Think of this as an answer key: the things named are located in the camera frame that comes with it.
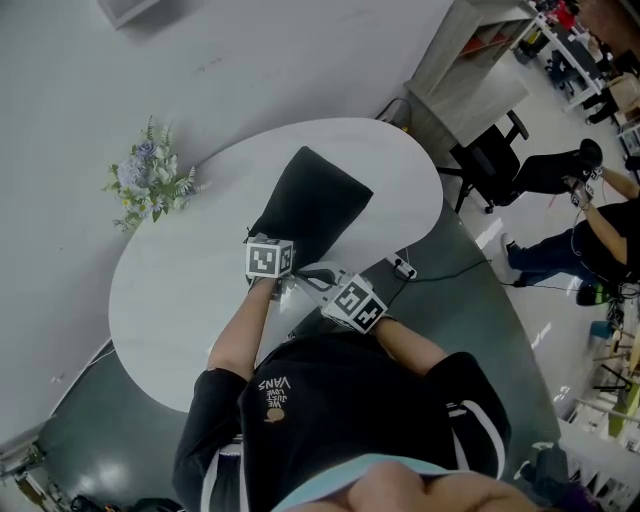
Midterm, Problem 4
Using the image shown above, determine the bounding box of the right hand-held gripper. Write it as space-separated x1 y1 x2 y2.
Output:
279 262 390 335

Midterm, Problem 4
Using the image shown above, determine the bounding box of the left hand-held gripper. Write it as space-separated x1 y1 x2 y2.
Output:
243 230 297 280

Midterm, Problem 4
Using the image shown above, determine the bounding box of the black pouch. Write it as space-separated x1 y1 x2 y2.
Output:
248 145 375 266

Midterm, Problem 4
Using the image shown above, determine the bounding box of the person's right forearm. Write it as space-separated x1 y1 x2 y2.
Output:
372 316 450 377

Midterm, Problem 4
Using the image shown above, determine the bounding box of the person's left forearm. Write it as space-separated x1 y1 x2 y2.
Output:
206 276 275 375

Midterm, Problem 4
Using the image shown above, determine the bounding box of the white power strip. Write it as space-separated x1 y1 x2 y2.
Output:
387 254 419 280

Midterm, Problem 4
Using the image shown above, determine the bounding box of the person's black t-shirt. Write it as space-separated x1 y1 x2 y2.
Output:
172 331 514 512

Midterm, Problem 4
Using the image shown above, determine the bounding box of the blue and white flower bouquet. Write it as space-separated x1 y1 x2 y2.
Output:
102 115 214 234

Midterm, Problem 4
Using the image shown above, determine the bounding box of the person's light blue face mask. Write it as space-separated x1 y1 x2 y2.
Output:
284 453 454 512

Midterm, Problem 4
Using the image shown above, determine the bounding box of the black office chair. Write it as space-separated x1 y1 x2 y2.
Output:
437 110 531 216
513 138 606 197

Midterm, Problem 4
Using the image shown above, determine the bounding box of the person's face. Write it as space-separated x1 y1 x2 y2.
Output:
344 459 541 512

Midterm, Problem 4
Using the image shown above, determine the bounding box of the grey wooden shelf cabinet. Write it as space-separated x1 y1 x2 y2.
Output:
403 0 539 149

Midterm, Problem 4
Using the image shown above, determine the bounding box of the blue stool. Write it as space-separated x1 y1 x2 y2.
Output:
589 319 621 351

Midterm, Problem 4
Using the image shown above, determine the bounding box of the black trash bin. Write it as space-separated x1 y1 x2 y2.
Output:
514 27 551 64

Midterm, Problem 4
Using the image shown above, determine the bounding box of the white office desk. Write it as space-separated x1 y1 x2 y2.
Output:
529 9 617 114

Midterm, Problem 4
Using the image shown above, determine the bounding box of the black floor cable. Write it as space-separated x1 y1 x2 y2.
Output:
407 258 581 294

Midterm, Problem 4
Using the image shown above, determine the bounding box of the white floor cable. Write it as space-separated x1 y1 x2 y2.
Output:
74 339 116 374

